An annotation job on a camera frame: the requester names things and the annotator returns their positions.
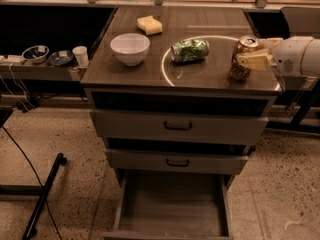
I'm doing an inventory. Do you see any green soda can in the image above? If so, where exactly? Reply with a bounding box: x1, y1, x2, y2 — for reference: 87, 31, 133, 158
170, 38, 210, 63

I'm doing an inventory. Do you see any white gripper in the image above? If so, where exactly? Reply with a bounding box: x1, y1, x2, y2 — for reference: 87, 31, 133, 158
236, 36, 314, 76

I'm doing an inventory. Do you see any dark blue bowl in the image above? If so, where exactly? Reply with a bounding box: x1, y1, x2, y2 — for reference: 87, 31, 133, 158
48, 50, 74, 66

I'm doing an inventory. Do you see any white power strip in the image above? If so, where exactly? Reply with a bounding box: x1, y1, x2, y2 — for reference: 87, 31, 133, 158
0, 55, 24, 65

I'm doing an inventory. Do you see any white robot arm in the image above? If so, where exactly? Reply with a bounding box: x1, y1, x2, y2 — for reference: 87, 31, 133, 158
235, 36, 320, 77

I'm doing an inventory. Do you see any white bowl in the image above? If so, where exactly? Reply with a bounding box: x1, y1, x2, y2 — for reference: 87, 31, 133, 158
110, 33, 150, 66

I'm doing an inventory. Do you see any middle grey drawer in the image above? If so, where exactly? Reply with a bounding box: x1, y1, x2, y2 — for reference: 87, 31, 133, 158
106, 149, 248, 175

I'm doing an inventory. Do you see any yellow sponge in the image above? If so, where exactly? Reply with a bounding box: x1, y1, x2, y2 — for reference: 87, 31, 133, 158
137, 16, 162, 36

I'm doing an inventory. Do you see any orange soda can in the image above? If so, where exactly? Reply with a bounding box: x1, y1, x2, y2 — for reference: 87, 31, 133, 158
229, 35, 260, 82

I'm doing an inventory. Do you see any bottom open drawer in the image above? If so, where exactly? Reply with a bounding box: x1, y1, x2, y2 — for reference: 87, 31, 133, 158
103, 170, 233, 240

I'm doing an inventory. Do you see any grey drawer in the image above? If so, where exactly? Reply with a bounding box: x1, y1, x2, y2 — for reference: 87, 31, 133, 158
90, 110, 268, 145
106, 149, 248, 175

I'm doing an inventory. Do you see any black stand leg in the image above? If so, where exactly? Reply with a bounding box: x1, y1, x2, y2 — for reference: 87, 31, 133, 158
22, 153, 67, 240

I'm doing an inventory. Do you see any top grey drawer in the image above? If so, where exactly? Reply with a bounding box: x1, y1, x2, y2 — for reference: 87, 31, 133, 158
90, 110, 268, 145

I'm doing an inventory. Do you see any grey drawer cabinet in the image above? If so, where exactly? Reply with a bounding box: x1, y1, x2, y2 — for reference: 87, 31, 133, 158
80, 5, 283, 240

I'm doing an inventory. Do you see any white paper cup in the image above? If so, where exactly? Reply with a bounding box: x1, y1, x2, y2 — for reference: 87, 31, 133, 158
72, 46, 89, 67

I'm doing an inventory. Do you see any black cable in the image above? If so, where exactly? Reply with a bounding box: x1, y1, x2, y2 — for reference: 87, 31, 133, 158
1, 125, 64, 240

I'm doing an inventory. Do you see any silver bowl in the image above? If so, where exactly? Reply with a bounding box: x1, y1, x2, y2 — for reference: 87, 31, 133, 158
22, 45, 49, 64

